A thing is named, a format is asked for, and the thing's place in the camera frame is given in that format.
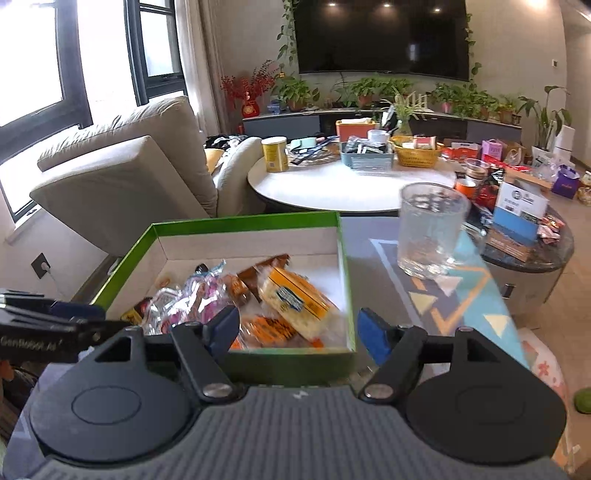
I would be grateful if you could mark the large leaf plant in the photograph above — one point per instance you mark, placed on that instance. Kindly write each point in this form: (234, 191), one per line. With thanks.
(545, 110)

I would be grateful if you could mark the orange cake packet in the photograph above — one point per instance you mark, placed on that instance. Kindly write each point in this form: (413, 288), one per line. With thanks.
(295, 295)

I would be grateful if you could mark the hanging vine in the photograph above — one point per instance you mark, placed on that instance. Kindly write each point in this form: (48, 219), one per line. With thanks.
(288, 32)

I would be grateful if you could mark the potted green plant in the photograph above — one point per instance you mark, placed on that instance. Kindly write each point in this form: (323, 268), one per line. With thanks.
(364, 90)
(295, 92)

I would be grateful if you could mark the row of potted plants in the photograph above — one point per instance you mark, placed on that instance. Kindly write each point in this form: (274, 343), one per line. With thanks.
(471, 101)

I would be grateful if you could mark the purple gift bag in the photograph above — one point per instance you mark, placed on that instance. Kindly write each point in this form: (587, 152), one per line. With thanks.
(566, 182)

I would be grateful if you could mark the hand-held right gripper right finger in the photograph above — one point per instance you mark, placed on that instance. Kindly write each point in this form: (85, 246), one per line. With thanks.
(373, 334)

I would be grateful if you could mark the wicker basket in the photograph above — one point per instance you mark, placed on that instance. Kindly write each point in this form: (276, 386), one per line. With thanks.
(415, 154)

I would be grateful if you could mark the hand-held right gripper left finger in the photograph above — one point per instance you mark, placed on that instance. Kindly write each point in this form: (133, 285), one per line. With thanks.
(224, 330)

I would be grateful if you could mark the clear glass mug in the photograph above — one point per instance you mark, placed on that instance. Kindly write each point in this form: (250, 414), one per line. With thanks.
(431, 230)

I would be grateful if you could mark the green cardboard box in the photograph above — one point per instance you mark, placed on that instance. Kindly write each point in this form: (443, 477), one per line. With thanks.
(254, 244)

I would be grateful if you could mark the black framed window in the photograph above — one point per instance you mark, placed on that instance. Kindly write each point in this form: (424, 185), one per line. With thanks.
(41, 55)

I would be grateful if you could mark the orange box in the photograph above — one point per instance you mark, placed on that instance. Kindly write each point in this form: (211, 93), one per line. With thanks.
(353, 130)

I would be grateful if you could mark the black television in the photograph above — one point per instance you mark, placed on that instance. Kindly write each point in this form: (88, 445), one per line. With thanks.
(383, 32)

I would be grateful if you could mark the red flower decoration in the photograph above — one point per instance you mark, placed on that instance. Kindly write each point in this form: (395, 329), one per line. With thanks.
(249, 92)

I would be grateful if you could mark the green object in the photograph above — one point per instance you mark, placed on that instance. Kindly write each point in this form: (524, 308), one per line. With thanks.
(582, 400)

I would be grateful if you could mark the yellow can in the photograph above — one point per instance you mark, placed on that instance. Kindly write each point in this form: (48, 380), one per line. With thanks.
(275, 156)

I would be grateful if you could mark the beige sofa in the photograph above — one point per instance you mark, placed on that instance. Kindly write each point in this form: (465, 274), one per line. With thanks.
(138, 175)

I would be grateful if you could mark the white round table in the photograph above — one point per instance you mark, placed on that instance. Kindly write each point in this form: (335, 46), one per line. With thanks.
(323, 187)

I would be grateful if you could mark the clear packet with orange label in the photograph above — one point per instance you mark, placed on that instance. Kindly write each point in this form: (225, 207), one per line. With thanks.
(272, 330)

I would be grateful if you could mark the grey television cabinet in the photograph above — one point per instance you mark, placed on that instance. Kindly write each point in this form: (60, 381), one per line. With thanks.
(286, 125)

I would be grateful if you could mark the grey storage tray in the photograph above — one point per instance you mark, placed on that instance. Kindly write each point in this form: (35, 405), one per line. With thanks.
(367, 158)

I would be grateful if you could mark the blue and white carton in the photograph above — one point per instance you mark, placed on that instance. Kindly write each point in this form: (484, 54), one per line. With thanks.
(519, 210)

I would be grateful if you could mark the long brown snack packet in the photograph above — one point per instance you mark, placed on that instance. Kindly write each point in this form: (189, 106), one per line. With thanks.
(136, 311)

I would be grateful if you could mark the dark round table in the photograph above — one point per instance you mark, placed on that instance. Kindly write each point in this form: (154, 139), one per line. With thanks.
(531, 277)

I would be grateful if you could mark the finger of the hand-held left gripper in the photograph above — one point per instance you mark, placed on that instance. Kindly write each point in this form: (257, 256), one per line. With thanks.
(78, 311)

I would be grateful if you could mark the pink box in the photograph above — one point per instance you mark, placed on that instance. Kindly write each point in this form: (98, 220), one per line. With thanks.
(493, 150)

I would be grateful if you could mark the brown peanut packet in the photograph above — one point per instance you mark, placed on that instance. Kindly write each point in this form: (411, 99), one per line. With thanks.
(251, 279)

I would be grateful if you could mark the floral floor rug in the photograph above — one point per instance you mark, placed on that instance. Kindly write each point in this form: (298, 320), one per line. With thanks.
(547, 369)

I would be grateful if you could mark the purple snack packet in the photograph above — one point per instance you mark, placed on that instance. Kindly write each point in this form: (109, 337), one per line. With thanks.
(207, 290)

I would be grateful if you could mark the wall socket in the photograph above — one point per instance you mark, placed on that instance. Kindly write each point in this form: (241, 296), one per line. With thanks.
(41, 266)

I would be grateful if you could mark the spider plant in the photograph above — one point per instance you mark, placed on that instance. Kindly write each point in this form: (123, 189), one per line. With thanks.
(405, 108)

